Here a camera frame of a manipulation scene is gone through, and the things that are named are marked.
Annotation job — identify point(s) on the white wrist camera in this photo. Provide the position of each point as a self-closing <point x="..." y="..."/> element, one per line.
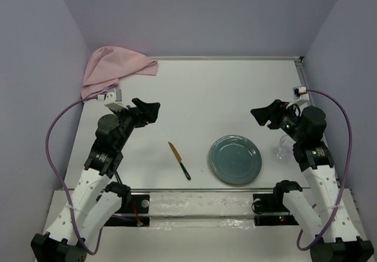
<point x="301" y="97"/>
<point x="112" y="99"/>

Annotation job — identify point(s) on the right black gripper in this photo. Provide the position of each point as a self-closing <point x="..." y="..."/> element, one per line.
<point x="273" y="113"/>

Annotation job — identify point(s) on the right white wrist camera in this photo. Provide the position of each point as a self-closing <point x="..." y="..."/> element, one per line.
<point x="301" y="97"/>

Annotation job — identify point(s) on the teal round plate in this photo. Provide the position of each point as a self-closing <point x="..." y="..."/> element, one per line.
<point x="235" y="160"/>

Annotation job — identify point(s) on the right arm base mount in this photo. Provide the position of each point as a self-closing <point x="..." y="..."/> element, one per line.
<point x="268" y="213"/>

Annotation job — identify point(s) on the gold knife black handle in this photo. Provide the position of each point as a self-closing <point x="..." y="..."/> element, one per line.
<point x="179" y="159"/>

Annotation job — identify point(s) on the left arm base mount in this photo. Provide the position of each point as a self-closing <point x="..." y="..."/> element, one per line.
<point x="132" y="214"/>

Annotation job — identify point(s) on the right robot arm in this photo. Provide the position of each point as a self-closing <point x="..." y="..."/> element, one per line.
<point x="331" y="232"/>

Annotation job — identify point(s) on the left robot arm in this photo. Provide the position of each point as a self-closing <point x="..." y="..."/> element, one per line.
<point x="96" y="196"/>

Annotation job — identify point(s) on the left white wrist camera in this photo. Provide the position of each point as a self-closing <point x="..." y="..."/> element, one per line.
<point x="112" y="99"/>

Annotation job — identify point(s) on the pink cloth placemat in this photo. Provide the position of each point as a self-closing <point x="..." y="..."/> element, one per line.
<point x="107" y="65"/>

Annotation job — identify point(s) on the clear plastic cup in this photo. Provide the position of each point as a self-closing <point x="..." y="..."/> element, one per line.
<point x="284" y="148"/>

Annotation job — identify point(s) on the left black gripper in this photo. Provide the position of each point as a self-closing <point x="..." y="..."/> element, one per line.
<point x="145" y="113"/>

